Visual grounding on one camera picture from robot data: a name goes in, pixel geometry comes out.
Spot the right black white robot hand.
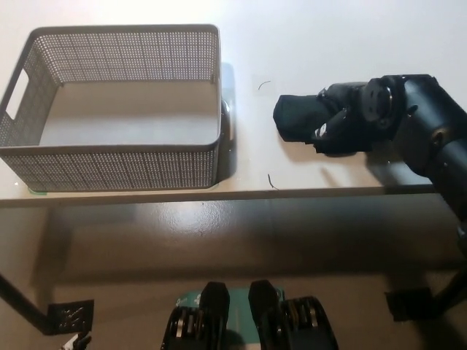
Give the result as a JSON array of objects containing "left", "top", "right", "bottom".
[{"left": 311, "top": 81, "right": 369, "bottom": 147}]

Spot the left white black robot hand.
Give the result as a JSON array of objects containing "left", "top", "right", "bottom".
[{"left": 61, "top": 332, "right": 93, "bottom": 350}]

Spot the black fabric pencil case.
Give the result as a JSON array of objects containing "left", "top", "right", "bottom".
[{"left": 273, "top": 93, "right": 374, "bottom": 158}]

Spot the black perforated foot plate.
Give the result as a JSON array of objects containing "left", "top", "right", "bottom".
[
  {"left": 384, "top": 287, "right": 434, "bottom": 322},
  {"left": 47, "top": 299, "right": 95, "bottom": 335}
]

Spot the black metal table leg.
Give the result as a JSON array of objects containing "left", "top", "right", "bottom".
[
  {"left": 430, "top": 268, "right": 467, "bottom": 319},
  {"left": 0, "top": 273, "right": 55, "bottom": 335}
]

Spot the black ribbed robot body block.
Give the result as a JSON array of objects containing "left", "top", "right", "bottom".
[
  {"left": 161, "top": 281, "right": 231, "bottom": 350},
  {"left": 248, "top": 279, "right": 339, "bottom": 350}
]

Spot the grey perforated plastic basket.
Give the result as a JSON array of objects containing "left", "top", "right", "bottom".
[{"left": 0, "top": 23, "right": 223, "bottom": 193}]

